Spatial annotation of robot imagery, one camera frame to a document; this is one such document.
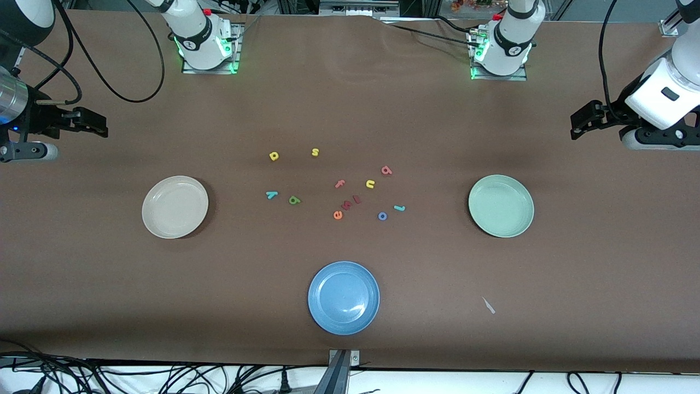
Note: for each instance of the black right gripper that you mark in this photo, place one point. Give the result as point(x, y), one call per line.
point(41, 119)

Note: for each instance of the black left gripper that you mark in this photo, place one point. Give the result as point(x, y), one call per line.
point(613, 112)

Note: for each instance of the green letter a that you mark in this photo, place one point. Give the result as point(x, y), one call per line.
point(298, 201)

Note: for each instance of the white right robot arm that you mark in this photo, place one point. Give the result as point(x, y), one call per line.
point(199, 38)

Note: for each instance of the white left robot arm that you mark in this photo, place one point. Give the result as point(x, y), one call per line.
point(511, 44)

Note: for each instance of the beige round plate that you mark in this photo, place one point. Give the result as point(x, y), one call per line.
point(175, 207)

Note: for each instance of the green round plate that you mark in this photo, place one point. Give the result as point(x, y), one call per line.
point(501, 206)

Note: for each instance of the orange flowers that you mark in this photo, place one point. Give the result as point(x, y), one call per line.
point(465, 5)

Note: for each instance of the white paper scrap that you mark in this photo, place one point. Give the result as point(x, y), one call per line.
point(488, 305)

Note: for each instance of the brown table cover sheet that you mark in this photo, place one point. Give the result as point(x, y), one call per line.
point(350, 109)

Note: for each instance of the grey device behind table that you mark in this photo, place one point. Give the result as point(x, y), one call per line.
point(358, 8)

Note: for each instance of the blue round plate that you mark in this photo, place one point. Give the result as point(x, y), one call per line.
point(343, 298)

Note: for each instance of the black power plug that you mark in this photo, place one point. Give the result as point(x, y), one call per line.
point(284, 383)

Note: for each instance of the aluminium table frame rail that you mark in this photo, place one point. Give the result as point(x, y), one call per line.
point(19, 57)

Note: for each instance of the aluminium table frame corner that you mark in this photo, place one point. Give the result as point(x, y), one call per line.
point(668, 27)

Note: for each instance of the grey metal camera mount bracket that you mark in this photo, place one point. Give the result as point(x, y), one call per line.
point(342, 377)

